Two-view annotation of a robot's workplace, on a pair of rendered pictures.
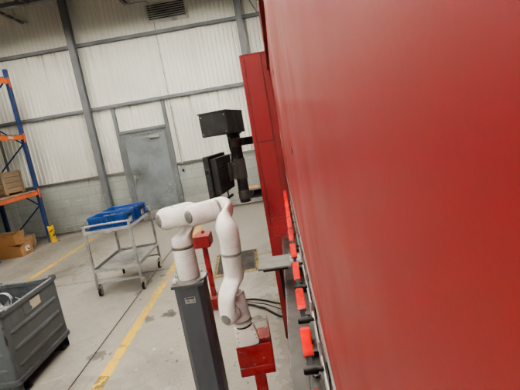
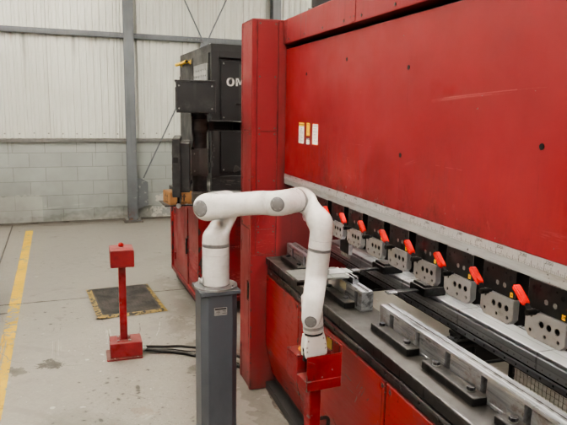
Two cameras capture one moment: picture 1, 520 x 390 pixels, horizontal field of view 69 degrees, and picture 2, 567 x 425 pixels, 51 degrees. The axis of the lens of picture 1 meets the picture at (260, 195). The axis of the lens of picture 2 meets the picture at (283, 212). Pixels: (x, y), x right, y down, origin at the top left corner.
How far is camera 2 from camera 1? 1.27 m
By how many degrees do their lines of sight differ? 22
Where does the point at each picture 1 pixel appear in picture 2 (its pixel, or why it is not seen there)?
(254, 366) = (321, 379)
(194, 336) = (216, 358)
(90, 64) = not seen: outside the picture
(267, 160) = (264, 156)
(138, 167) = not seen: outside the picture
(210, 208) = (299, 197)
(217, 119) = (202, 91)
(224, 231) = (324, 223)
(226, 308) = (315, 308)
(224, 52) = not seen: outside the picture
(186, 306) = (214, 319)
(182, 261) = (218, 261)
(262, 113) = (268, 95)
